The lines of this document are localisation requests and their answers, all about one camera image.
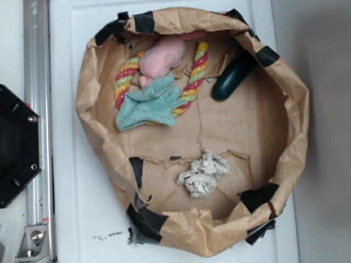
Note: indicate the dark green plastic pickle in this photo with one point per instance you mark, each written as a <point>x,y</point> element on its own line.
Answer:
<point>232,76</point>

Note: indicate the teal terry cloth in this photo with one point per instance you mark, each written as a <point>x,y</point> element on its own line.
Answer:
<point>152,104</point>

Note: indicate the crumpled white paper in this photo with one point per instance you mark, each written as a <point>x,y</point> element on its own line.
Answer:
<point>204,174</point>

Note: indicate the pink plush toy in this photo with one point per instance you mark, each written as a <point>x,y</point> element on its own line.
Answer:
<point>166,54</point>

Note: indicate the brown paper bag bin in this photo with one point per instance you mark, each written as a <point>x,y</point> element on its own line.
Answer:
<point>261,130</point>

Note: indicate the white plastic tray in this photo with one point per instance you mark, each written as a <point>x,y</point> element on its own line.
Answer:
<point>91,225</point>

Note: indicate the multicolour rope toy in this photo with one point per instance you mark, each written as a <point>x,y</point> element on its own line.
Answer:
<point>188,94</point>

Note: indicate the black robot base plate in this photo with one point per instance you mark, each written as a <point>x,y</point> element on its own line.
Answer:
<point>20,151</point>

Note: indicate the metal corner bracket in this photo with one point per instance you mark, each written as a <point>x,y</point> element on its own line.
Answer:
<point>34,245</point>

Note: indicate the aluminium extrusion rail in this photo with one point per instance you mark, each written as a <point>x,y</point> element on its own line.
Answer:
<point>40,193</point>

